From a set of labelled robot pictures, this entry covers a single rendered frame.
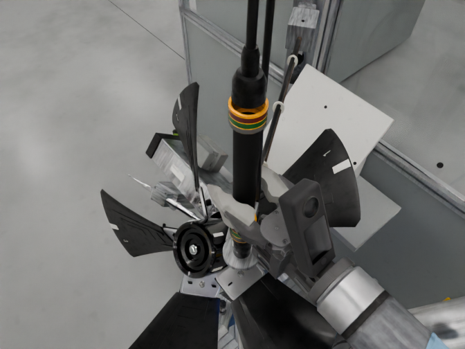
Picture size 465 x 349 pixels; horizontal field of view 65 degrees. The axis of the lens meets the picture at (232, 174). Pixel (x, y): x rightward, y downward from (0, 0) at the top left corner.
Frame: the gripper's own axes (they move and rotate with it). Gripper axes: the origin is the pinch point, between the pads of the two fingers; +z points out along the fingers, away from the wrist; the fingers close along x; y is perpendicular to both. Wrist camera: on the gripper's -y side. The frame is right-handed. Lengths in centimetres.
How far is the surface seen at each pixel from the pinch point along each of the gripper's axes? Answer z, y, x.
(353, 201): -12.0, 7.8, 15.5
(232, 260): -3.4, 19.6, -2.8
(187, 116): 27.2, 14.4, 9.4
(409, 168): -4, 50, 70
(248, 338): -13.1, 33.1, -6.8
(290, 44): 32, 14, 46
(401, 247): -17, 87, 70
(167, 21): 273, 151, 142
